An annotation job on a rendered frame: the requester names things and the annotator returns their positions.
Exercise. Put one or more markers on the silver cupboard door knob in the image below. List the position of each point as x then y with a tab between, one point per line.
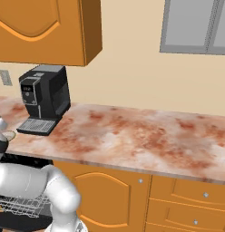
140	180

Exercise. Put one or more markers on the black dishwasher door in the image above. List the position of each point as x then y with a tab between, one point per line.
23	223

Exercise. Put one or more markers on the black dishwasher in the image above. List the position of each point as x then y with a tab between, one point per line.
26	160

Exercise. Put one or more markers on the orange wall cupboard body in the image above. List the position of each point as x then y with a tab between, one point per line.
91	27

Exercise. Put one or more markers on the beige bowl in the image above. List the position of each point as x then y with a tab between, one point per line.
11	134

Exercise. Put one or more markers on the grey wall socket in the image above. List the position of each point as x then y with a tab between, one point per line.
5	77

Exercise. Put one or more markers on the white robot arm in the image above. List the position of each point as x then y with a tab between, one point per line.
25	181

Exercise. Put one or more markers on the grey window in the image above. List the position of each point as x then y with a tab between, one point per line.
187	24

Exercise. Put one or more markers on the orange base cupboard door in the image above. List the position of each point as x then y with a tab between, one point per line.
102	199

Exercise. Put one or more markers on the orange wall cupboard door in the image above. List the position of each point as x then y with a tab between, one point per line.
32	27

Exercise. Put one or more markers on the orange drawer front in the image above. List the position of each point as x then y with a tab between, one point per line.
183	188
171	214

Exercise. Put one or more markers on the black coffee machine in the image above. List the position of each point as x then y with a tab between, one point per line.
49	90

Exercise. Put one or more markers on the silver drawer knob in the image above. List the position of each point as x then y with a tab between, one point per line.
205	195
195	222

